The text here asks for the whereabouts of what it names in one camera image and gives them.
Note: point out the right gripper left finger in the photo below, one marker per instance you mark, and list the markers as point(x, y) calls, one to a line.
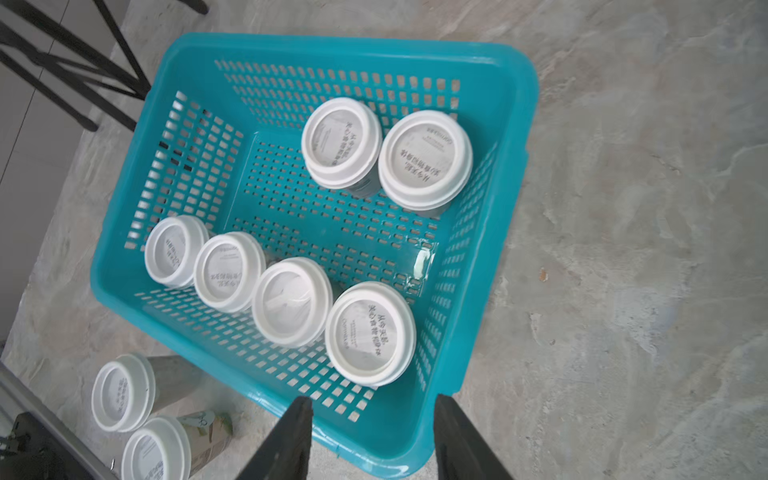
point(285, 452)

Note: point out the teal plastic basket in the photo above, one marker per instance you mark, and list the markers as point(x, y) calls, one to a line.
point(219, 139)

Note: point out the black perforated music stand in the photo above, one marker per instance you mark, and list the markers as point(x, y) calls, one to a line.
point(94, 71)

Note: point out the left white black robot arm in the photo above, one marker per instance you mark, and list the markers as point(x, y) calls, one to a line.
point(30, 452)

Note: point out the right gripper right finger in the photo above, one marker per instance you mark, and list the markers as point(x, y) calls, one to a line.
point(461, 452)

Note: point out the yogurt cup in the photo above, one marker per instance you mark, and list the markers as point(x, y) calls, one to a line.
point(370, 334)
point(227, 269)
point(292, 301)
point(425, 161)
point(168, 447)
point(172, 248)
point(341, 142)
point(128, 389)

